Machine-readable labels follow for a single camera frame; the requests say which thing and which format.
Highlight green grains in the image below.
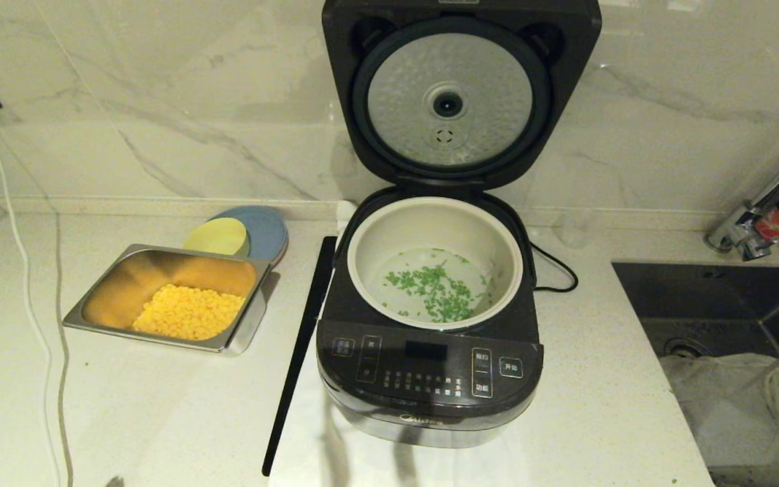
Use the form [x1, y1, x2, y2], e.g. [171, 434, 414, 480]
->
[377, 248, 493, 325]

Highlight black rice cooker lid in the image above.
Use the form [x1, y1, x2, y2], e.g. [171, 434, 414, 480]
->
[323, 0, 603, 192]

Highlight white inner pot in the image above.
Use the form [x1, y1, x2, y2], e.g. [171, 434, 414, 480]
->
[348, 197, 525, 332]

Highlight black rice cooker body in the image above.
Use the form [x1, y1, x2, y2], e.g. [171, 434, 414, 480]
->
[316, 188, 544, 450]

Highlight blue plate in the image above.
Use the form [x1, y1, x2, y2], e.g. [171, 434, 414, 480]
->
[210, 206, 289, 268]

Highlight long black flat strip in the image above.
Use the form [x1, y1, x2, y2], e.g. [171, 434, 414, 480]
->
[262, 235, 337, 478]

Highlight yellow-green small dish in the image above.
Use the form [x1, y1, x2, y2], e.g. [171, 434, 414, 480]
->
[183, 217, 250, 258]

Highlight yellow corn kernels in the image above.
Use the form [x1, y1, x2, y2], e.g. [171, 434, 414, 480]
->
[133, 284, 247, 341]

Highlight stainless steel tray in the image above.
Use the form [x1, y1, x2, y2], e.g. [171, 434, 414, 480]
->
[63, 243, 281, 356]

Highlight round metal sink drain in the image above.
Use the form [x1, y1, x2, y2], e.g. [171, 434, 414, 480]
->
[662, 336, 701, 359]

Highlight chrome faucet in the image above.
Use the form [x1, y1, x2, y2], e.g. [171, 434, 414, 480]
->
[704, 132, 779, 263]

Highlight white cloth with green specks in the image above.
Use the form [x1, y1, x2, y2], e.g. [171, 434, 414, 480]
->
[660, 353, 779, 474]

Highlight black power cable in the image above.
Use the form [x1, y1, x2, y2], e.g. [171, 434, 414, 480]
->
[528, 242, 580, 294]

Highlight white power cable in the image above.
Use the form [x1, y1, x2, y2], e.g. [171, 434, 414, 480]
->
[0, 90, 69, 487]

